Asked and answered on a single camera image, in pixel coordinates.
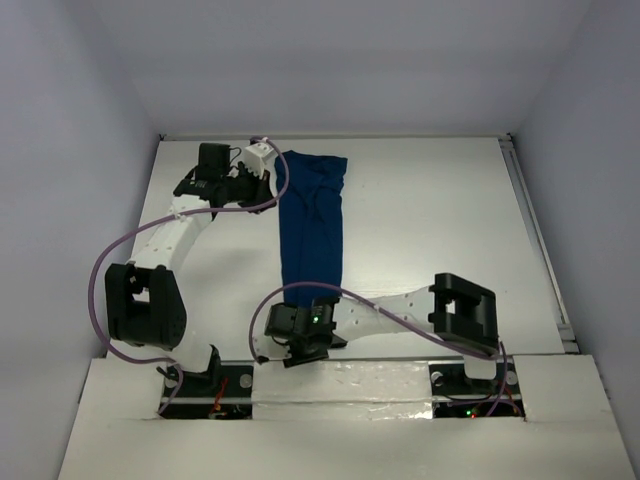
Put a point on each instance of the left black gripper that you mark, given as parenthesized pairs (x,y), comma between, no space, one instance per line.
(257,189)

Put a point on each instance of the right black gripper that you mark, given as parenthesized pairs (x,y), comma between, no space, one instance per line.
(299,355)

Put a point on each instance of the blue t shirt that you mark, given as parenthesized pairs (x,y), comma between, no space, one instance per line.
(311,218)

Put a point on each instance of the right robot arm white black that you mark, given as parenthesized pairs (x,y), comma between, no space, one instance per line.
(452,312)

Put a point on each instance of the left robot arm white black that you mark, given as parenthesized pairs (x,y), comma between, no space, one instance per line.
(144,306)

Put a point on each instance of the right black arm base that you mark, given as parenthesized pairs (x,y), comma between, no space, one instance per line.
(455,395)

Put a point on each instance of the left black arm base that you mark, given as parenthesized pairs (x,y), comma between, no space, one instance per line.
(225,396)

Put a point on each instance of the silver foil tape strip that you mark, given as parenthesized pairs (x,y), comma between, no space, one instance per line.
(342,390)

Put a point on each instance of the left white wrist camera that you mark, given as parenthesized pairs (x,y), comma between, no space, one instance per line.
(256,156)

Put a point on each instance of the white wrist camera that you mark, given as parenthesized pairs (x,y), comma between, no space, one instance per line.
(273,349)
(256,156)

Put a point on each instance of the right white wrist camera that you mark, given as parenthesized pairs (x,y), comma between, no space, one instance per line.
(273,349)

